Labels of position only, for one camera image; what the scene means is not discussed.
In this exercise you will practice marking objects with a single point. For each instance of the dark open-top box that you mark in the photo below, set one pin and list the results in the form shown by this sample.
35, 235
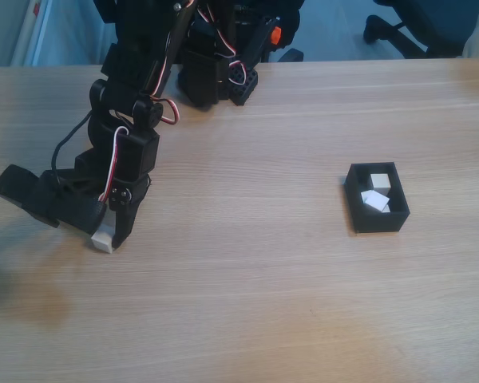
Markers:
379, 225

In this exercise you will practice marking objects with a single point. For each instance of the white panel with red mark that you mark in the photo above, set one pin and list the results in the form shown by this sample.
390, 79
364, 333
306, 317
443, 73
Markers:
26, 40

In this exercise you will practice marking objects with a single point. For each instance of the black orange table clamp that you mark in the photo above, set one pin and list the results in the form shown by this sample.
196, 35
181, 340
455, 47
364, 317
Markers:
275, 35

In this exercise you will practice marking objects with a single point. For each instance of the blue office chair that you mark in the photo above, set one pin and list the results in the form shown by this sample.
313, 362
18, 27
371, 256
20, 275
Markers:
423, 24

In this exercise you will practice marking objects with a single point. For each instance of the black oval camera box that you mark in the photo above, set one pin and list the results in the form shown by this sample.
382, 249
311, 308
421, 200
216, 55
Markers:
28, 191

